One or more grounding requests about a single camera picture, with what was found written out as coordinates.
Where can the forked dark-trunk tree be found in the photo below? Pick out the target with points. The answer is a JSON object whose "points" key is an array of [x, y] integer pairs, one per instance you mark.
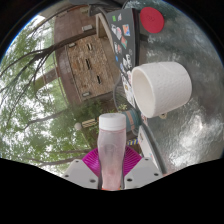
{"points": [[40, 55]]}

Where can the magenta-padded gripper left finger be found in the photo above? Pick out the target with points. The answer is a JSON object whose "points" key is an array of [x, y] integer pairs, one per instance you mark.
{"points": [[78, 173]]}

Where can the globe-topped wooden lamp post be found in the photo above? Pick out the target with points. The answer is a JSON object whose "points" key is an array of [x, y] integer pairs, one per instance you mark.
{"points": [[88, 123]]}

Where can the blue yellow striped cone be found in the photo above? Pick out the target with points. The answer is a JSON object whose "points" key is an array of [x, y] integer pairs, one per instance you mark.
{"points": [[132, 142]]}

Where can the white textured cup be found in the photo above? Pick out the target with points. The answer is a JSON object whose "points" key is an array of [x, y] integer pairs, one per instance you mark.
{"points": [[166, 85]]}

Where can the flat round red coaster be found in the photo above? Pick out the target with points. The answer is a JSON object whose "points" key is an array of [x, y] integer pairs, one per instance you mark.
{"points": [[152, 20]]}

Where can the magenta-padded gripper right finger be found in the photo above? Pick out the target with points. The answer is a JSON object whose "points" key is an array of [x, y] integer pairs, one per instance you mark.
{"points": [[145, 171]]}

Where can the grey wall utility box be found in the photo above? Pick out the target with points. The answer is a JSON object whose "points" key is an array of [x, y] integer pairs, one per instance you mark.
{"points": [[87, 28]]}

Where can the black laptop with stickers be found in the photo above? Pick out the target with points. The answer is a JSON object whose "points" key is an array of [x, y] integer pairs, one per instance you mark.
{"points": [[123, 43]]}

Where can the clear pink white-capped bottle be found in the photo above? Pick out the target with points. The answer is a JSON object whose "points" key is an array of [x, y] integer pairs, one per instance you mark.
{"points": [[112, 150]]}

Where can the dark wall lantern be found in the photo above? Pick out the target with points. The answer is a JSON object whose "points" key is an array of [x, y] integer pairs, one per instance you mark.
{"points": [[86, 94], [72, 45]]}

